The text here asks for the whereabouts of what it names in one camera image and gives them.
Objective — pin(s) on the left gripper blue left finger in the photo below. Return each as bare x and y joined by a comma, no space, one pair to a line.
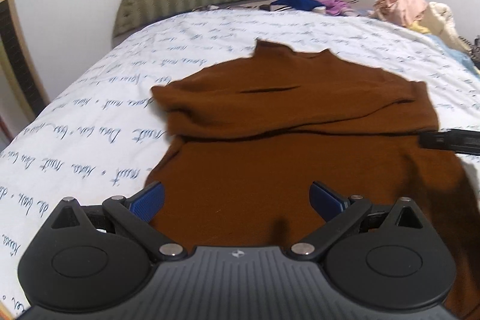
148,202

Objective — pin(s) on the dark clothes pile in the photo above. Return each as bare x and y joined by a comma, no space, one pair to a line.
472,48

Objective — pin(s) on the pink crumpled clothes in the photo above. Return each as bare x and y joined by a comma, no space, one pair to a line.
403,13

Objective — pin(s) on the purple cloth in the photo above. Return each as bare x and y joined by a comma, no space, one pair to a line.
338,7

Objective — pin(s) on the dark blue cloth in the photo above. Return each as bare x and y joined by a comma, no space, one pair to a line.
303,5

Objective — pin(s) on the light blue garment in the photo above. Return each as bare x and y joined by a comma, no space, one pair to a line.
460,57

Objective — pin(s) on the white quilt with blue script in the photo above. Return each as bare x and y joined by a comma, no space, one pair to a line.
103,134

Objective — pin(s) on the cream white garment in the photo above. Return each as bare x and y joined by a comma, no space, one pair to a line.
438,18

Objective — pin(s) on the brown knit sweater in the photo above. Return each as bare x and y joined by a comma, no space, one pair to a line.
250,136

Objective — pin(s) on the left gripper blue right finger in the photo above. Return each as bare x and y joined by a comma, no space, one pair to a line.
326,202

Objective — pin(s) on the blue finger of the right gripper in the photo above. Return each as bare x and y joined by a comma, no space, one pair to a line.
455,140

